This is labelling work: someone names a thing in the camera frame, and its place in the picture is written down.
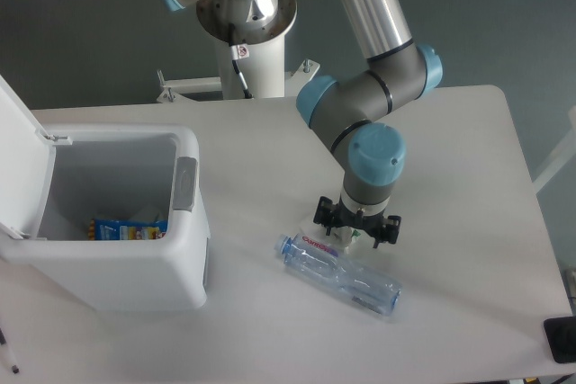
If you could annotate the clear plastic water bottle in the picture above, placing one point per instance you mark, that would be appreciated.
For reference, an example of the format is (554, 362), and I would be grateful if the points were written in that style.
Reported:
(346, 278)

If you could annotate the blue snack wrapper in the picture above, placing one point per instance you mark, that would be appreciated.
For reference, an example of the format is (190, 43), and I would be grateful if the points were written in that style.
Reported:
(118, 229)

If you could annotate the white trash can lid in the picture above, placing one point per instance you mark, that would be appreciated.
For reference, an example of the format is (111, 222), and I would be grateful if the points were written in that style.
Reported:
(28, 155)

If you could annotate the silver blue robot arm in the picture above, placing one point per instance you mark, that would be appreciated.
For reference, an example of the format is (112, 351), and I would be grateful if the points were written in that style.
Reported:
(347, 117)

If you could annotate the black white pen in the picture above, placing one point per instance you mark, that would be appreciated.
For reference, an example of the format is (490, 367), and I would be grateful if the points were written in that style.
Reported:
(9, 354)

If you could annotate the black device at table edge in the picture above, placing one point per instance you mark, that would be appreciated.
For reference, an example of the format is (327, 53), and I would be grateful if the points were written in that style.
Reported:
(560, 333)

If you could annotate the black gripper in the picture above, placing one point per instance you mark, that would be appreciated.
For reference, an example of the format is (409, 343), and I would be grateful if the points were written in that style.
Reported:
(385, 230)

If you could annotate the white furniture at right edge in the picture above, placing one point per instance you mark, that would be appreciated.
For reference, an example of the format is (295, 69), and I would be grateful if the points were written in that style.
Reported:
(562, 153)

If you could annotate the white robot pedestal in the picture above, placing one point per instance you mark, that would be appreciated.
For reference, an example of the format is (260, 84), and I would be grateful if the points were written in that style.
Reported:
(249, 40)

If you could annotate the white paper wrapper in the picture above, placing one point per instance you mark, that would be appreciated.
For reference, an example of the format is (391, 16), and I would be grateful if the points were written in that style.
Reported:
(341, 239)

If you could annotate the white plastic trash can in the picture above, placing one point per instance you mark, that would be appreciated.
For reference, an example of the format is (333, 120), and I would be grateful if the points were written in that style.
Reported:
(112, 213)

